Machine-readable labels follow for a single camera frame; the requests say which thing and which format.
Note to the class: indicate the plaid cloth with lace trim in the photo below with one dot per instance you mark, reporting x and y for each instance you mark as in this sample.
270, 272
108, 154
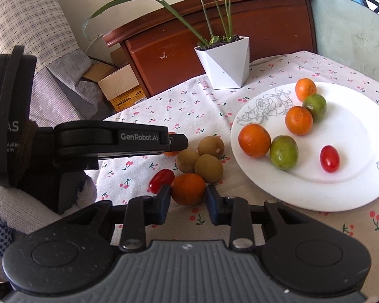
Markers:
34, 12

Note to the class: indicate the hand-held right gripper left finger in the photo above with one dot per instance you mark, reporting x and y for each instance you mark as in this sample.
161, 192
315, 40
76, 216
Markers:
166, 200

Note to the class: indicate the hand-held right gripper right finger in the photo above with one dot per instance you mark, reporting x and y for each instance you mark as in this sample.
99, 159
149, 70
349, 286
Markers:
210, 199

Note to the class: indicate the green jujube fruit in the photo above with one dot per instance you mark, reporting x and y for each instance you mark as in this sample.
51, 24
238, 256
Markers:
283, 151
315, 107

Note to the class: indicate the open cardboard box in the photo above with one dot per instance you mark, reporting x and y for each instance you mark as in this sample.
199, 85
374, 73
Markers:
120, 83

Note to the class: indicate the white plate with line drawing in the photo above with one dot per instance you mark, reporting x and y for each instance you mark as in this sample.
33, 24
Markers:
350, 183

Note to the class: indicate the person's left hand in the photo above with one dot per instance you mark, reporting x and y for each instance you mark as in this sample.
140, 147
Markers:
12, 205

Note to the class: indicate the cherry print tablecloth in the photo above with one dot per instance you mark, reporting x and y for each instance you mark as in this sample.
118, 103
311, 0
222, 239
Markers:
183, 107

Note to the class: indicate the small orange mandarin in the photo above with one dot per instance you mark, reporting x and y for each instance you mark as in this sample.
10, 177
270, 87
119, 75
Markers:
299, 120
170, 153
188, 189
305, 89

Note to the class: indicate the large orange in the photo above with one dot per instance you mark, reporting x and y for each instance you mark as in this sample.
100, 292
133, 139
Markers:
254, 140

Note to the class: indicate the dark red wooden cabinet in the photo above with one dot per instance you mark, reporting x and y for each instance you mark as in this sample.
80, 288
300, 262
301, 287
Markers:
177, 69

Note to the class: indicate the lilac checked cloth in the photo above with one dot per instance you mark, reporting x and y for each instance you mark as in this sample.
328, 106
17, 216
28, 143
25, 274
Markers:
60, 91

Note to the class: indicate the red cherry tomato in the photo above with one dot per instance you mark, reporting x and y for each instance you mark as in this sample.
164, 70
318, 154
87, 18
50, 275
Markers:
161, 179
330, 159

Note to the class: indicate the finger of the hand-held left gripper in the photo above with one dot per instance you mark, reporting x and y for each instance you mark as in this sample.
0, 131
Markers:
91, 142

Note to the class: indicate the green plant in white pot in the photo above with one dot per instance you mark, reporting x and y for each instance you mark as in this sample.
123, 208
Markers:
227, 66

